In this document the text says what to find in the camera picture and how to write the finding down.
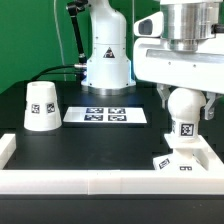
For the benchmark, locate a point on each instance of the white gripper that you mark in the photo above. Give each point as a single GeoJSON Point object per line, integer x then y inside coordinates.
{"type": "Point", "coordinates": [200, 70]}

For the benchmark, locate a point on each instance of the white lamp bulb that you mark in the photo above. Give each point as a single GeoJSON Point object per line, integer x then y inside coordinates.
{"type": "Point", "coordinates": [184, 106]}

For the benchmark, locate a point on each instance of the white lamp base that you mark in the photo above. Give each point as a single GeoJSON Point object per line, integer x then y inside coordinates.
{"type": "Point", "coordinates": [193, 155]}

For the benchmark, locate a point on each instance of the white lamp shade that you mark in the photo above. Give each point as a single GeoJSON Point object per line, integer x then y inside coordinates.
{"type": "Point", "coordinates": [42, 112]}

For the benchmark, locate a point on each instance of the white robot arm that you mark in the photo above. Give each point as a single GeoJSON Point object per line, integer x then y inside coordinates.
{"type": "Point", "coordinates": [181, 45]}

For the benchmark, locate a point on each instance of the white marker tag sheet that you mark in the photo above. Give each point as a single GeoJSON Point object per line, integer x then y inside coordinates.
{"type": "Point", "coordinates": [109, 115]}

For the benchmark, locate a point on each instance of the white U-shaped fence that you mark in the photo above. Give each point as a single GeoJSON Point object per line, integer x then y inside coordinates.
{"type": "Point", "coordinates": [209, 180]}

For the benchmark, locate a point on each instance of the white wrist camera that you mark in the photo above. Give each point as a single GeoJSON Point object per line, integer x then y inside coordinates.
{"type": "Point", "coordinates": [151, 26]}

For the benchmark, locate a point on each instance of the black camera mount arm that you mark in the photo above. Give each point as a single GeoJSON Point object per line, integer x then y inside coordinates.
{"type": "Point", "coordinates": [74, 8]}

